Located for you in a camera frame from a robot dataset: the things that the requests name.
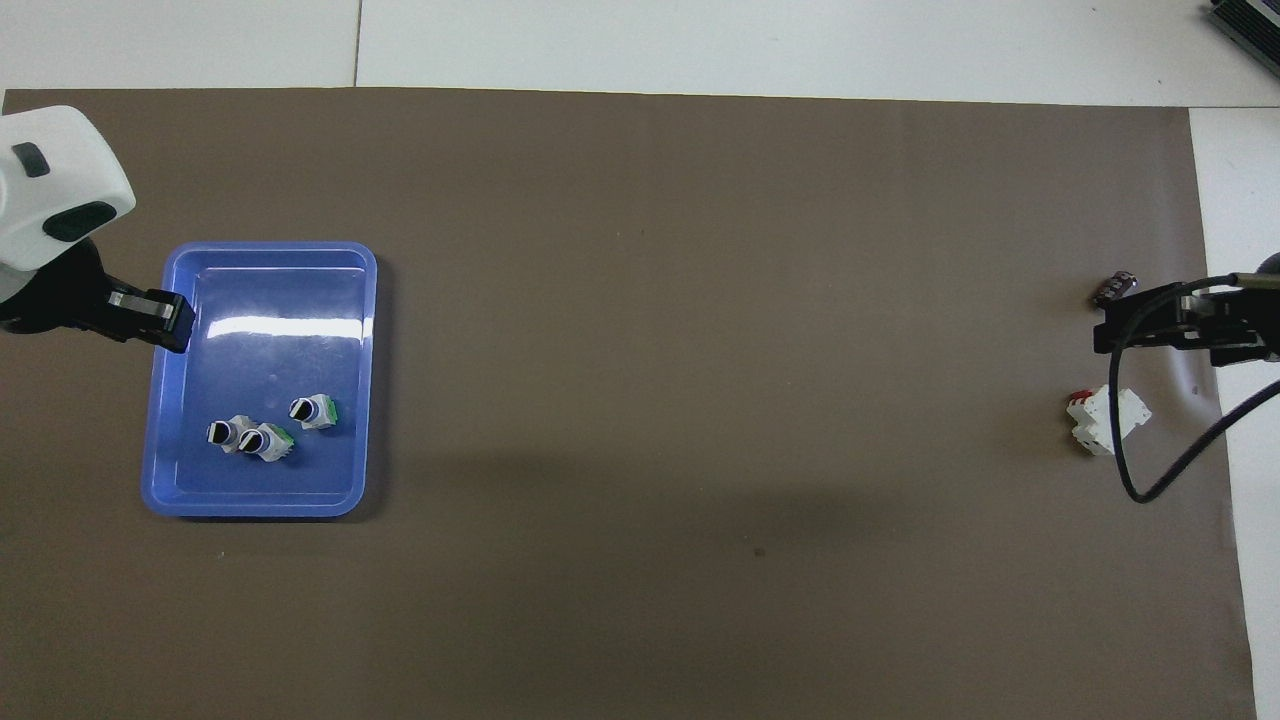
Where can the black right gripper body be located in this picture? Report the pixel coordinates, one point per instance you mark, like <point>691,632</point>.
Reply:
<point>1245,320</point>

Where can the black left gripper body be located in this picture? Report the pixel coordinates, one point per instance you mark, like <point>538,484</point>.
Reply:
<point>55,300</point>

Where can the selector switch with orange block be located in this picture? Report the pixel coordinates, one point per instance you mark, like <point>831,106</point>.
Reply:
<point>313,411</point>

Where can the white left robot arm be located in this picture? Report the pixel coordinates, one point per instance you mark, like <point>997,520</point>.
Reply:
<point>50,170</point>

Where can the blue plastic tray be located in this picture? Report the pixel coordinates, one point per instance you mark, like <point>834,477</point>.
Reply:
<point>270,360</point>

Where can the white circuit breaker red lever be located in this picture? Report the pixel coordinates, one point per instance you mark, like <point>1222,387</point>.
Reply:
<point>1095,425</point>

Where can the grey ribbed device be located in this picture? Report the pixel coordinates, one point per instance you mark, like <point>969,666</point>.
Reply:
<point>1250,25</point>

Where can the brown table mat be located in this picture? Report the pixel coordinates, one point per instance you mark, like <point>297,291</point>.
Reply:
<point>700,400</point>

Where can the white selector switch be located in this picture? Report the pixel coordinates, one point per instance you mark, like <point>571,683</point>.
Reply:
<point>226,434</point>

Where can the selector switch with green base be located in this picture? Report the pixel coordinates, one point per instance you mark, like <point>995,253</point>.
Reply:
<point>268,442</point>

